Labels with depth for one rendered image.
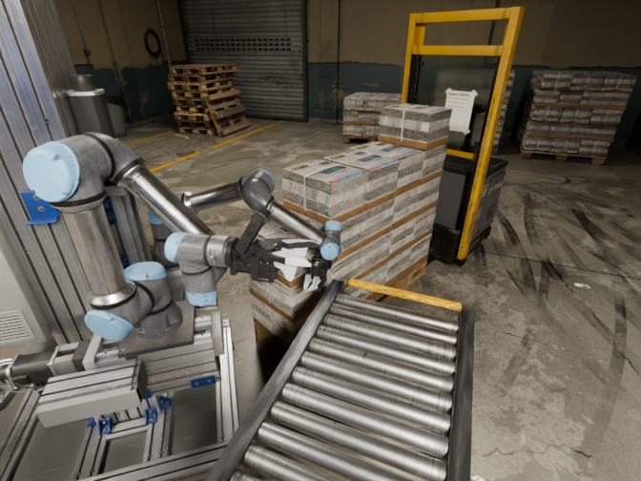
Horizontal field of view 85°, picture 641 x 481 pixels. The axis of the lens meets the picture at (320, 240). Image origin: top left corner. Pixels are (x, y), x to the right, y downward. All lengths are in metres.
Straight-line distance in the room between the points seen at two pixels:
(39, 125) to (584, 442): 2.48
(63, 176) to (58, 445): 1.33
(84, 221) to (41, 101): 0.40
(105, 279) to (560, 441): 2.05
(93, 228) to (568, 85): 6.50
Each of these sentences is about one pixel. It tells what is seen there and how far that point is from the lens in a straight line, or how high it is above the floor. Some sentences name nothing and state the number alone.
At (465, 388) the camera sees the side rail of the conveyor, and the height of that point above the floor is 0.80.
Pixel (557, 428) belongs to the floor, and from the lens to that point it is 2.28.
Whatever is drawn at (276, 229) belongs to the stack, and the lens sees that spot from 1.81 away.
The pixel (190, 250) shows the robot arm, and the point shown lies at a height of 1.23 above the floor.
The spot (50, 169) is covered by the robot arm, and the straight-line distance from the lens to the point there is 0.93.
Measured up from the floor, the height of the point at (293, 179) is 1.02.
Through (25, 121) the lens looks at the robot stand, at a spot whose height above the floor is 1.47.
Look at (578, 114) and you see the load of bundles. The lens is 6.89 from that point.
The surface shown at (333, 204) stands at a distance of 1.77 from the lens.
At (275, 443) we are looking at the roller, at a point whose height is 0.79.
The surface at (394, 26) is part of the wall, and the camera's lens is 8.51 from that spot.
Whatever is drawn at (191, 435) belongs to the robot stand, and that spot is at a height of 0.21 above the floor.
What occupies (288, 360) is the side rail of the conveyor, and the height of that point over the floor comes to 0.80.
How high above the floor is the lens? 1.64
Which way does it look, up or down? 29 degrees down
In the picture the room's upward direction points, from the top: straight up
